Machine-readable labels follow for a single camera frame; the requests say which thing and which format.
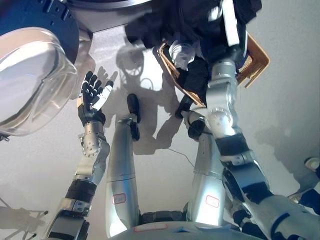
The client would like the round washing machine door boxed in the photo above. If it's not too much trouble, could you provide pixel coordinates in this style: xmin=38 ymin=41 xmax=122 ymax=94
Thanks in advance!
xmin=0 ymin=0 xmax=81 ymax=138

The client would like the large black garment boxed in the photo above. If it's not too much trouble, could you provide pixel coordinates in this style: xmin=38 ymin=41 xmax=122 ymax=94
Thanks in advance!
xmin=124 ymin=0 xmax=263 ymax=51

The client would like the silver robot torso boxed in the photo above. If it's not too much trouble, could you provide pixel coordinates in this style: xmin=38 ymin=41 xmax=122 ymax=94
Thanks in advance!
xmin=107 ymin=209 xmax=251 ymax=240

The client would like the woven wicker laundry basket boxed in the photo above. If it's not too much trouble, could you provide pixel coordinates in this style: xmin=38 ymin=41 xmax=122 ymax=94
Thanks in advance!
xmin=158 ymin=31 xmax=271 ymax=109

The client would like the dark blue garment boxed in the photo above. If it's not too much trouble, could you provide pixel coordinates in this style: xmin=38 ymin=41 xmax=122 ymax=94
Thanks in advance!
xmin=198 ymin=39 xmax=251 ymax=68

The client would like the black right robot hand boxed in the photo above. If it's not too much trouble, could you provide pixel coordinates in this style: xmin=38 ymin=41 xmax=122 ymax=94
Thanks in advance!
xmin=207 ymin=0 xmax=248 ymax=62

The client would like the small black garment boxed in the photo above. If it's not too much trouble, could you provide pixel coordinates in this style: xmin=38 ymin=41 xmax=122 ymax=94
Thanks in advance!
xmin=178 ymin=59 xmax=210 ymax=106

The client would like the gray front-load washing machine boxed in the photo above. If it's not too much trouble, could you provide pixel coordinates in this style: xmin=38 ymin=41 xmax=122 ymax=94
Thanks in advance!
xmin=66 ymin=0 xmax=154 ymax=34

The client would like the white crumpled cloth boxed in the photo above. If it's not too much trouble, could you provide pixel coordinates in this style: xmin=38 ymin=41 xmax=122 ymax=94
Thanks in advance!
xmin=168 ymin=41 xmax=201 ymax=71

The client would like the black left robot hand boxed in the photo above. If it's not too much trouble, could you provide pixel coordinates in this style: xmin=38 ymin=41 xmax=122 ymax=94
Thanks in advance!
xmin=76 ymin=71 xmax=115 ymax=126

